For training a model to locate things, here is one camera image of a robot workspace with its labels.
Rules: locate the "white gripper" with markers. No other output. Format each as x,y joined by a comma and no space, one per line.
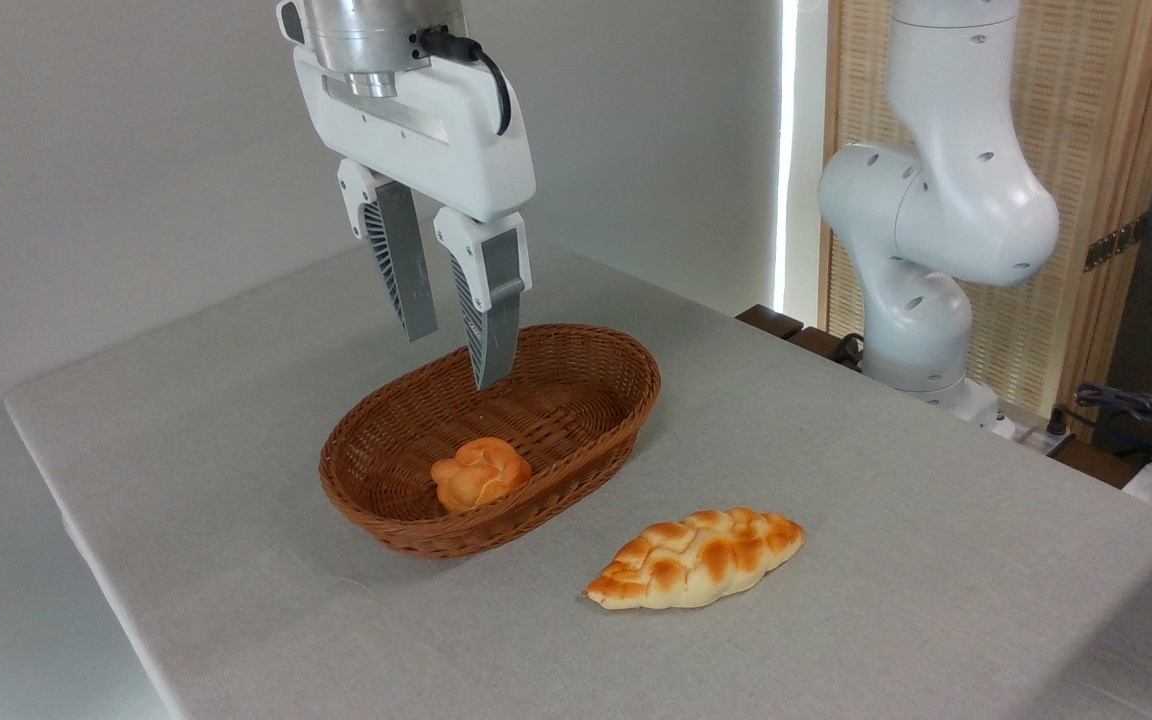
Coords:
436,130

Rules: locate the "long braided bread loaf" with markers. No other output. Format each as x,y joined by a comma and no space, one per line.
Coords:
696,558

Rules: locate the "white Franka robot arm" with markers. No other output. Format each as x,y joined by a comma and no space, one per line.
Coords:
946,200

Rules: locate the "brown oval wicker basket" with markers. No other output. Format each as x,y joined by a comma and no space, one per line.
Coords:
576,400

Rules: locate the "small round knotted bread bun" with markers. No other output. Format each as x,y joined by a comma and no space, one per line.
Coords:
479,473

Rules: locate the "dark wooden side table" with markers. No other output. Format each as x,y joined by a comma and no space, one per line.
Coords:
786,328

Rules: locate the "grey tablecloth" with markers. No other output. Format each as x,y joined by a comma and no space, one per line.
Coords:
836,560

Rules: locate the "metal screen hinge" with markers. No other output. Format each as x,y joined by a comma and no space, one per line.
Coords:
1116,243

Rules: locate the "bamboo folding screen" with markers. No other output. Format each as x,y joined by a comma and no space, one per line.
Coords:
1106,130

